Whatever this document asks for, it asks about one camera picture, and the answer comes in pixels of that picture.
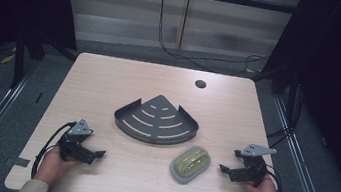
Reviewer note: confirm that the black metal stand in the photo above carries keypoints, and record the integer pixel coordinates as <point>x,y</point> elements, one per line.
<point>19,61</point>
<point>292,93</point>

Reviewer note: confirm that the round black table grommet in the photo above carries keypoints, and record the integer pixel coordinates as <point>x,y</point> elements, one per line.
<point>200,83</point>

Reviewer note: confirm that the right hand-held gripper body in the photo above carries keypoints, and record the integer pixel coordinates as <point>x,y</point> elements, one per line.
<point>253,171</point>

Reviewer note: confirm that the yellow floor tape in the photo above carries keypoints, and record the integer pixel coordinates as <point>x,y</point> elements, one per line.
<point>7,59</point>

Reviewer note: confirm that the yellow-green soap bar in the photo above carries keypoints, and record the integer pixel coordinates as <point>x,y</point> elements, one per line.
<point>191,162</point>

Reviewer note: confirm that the grey tape strip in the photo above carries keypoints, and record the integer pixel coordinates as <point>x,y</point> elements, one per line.
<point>21,162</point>

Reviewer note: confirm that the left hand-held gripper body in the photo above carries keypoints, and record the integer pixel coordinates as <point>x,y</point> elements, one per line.
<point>74,149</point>

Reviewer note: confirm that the dark grey metal corner shelf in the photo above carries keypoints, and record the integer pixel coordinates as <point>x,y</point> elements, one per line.
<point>156,121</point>

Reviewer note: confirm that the person's left hand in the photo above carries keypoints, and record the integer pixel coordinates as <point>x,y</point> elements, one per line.
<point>52,167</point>

